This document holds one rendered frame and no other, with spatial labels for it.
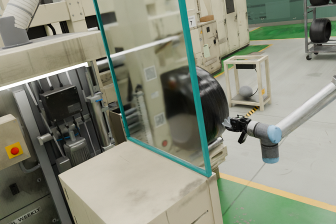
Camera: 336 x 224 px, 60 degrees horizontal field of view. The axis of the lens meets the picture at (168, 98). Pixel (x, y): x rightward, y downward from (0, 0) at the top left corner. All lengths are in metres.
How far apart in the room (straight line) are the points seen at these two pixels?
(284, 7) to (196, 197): 12.62
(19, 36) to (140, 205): 1.05
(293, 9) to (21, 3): 12.28
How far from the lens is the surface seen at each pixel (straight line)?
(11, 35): 1.66
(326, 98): 1.75
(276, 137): 1.64
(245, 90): 4.87
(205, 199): 1.11
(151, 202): 1.03
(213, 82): 1.83
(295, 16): 13.35
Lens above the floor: 1.89
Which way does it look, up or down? 18 degrees down
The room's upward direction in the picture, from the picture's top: 11 degrees counter-clockwise
